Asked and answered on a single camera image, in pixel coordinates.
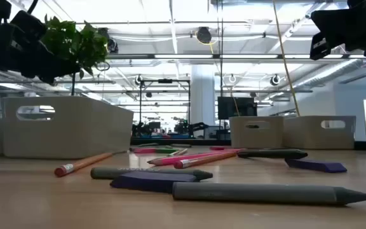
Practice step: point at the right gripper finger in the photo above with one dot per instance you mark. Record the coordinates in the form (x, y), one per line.
(319, 47)

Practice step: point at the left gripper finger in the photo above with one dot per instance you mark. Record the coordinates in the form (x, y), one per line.
(62, 72)

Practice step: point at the black pen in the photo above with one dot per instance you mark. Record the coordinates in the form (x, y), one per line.
(272, 154)

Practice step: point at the blue eraser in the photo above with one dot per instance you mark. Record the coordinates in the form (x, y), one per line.
(151, 184)
(316, 166)

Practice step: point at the dark grey crayon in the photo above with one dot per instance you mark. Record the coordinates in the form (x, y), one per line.
(181, 145)

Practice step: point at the green potted plant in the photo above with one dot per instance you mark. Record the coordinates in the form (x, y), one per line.
(75, 44)

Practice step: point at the black monitor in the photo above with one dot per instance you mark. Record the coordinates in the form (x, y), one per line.
(237, 108)

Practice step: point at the ceiling light strip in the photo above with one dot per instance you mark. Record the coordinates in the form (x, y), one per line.
(183, 56)

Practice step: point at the white column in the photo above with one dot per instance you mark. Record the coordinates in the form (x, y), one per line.
(202, 95)

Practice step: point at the silver ventilation duct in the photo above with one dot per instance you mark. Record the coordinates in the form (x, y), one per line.
(329, 74)

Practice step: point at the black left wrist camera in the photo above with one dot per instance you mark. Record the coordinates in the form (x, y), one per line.
(29, 26)

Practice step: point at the black background frame rig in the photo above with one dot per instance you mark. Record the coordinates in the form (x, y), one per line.
(165, 80)

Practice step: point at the black table frame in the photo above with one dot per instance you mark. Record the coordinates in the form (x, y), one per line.
(176, 142)

